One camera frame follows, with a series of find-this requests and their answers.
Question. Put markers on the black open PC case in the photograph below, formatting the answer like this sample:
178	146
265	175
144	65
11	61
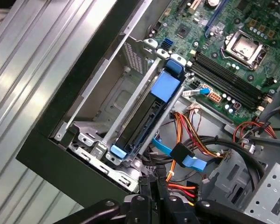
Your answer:
60	163

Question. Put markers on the CPU socket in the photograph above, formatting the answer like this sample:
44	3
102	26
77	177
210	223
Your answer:
228	40

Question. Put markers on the black RAM slot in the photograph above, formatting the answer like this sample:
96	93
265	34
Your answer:
233	75
225	87
231	79
228	83

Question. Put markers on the metal disk bay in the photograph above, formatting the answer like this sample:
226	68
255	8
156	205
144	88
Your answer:
100	100

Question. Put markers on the blue plug with white label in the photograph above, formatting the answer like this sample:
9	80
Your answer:
206	91

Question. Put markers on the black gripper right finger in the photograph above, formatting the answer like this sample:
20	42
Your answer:
175	210

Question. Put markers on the blue expansion slot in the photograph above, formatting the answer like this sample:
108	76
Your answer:
212	19

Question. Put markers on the grey metal drive cage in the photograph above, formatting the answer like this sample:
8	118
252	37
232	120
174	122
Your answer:
270	186

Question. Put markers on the silver CPU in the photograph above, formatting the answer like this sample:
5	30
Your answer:
246	47

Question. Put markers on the hard disk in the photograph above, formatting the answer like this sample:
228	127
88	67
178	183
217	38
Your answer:
165	86

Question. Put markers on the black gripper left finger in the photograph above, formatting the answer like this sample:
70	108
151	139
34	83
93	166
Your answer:
133	210

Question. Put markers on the green motherboard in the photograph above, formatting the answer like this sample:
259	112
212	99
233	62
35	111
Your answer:
170	16

